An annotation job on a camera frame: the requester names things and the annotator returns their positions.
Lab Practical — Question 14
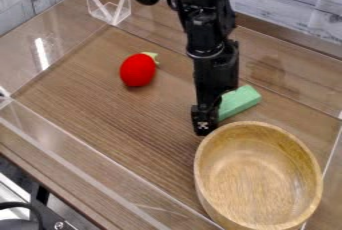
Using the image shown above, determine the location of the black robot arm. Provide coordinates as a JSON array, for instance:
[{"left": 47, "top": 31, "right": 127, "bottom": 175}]
[{"left": 169, "top": 0, "right": 239, "bottom": 136}]

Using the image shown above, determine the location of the red plush strawberry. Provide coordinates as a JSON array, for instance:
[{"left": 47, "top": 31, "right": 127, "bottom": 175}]
[{"left": 119, "top": 52, "right": 159, "bottom": 87}]

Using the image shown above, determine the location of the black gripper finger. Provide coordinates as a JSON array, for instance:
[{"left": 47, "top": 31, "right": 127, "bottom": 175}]
[{"left": 191, "top": 103, "right": 219, "bottom": 136}]

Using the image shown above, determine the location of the light wooden bowl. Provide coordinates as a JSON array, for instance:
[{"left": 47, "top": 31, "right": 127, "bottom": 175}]
[{"left": 194, "top": 121, "right": 324, "bottom": 230}]

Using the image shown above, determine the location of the clear acrylic tray wall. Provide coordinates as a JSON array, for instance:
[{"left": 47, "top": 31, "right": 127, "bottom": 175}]
[{"left": 0, "top": 94, "right": 222, "bottom": 230}]

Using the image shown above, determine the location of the green rectangular block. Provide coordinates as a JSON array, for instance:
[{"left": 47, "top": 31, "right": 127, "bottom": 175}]
[{"left": 219, "top": 85, "right": 262, "bottom": 121}]

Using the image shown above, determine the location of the black cable under table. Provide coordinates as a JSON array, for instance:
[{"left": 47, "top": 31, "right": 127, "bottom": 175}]
[{"left": 0, "top": 199, "right": 46, "bottom": 230}]

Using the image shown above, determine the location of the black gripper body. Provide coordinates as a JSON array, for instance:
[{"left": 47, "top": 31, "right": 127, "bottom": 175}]
[{"left": 191, "top": 39, "right": 239, "bottom": 109}]

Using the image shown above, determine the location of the clear acrylic corner bracket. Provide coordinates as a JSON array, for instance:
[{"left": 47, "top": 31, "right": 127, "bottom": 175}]
[{"left": 86, "top": 0, "right": 131, "bottom": 26}]

